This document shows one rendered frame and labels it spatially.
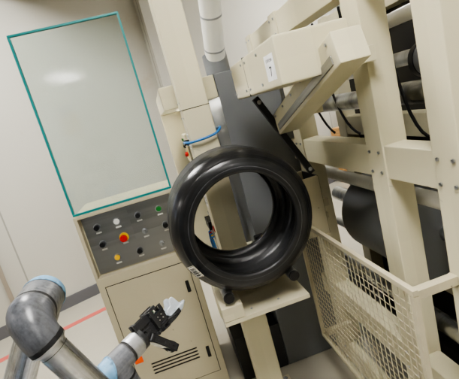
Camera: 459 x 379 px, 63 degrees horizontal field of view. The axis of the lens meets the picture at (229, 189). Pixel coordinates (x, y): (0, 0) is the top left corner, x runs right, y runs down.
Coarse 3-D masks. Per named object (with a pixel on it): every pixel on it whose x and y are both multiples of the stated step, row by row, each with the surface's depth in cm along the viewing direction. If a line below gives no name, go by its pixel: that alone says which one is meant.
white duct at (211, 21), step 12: (204, 0) 193; (216, 0) 195; (204, 12) 199; (216, 12) 199; (204, 24) 204; (216, 24) 204; (204, 36) 211; (216, 36) 209; (204, 48) 218; (216, 48) 215; (216, 60) 220
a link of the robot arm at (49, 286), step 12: (48, 276) 109; (24, 288) 102; (36, 288) 100; (48, 288) 102; (60, 288) 107; (60, 300) 104; (12, 348) 103; (12, 360) 103; (24, 360) 103; (12, 372) 103; (24, 372) 104; (36, 372) 107
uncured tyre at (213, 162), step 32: (192, 160) 155; (224, 160) 137; (256, 160) 139; (192, 192) 136; (288, 192) 143; (192, 224) 137; (288, 224) 171; (192, 256) 140; (224, 256) 171; (256, 256) 173; (288, 256) 147; (224, 288) 148
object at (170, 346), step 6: (150, 336) 121; (156, 336) 121; (150, 342) 121; (156, 342) 120; (162, 342) 122; (168, 342) 123; (174, 342) 125; (162, 348) 125; (168, 348) 123; (174, 348) 124
